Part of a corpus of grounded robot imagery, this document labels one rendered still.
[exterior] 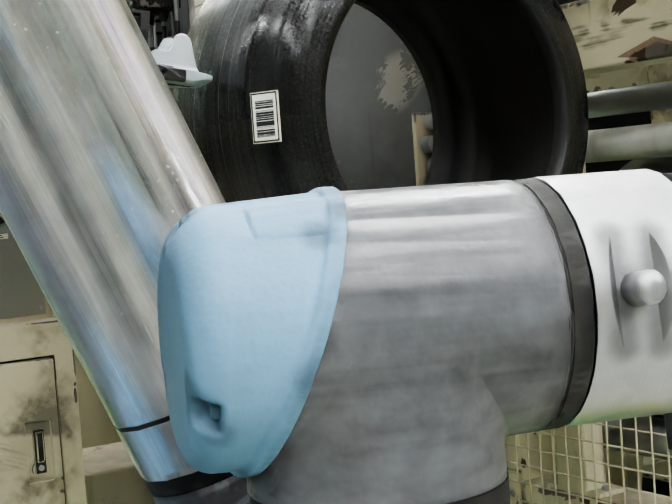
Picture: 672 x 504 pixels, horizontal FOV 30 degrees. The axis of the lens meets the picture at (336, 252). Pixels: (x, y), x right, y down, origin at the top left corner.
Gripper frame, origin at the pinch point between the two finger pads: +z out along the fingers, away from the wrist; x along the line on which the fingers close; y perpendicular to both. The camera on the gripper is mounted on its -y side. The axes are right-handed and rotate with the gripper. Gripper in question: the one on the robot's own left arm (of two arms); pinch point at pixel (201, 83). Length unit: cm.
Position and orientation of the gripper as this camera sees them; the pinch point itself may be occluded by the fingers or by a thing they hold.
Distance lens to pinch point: 155.0
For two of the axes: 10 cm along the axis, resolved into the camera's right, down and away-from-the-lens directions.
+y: 0.3, -10.0, 0.1
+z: 8.4, 0.3, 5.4
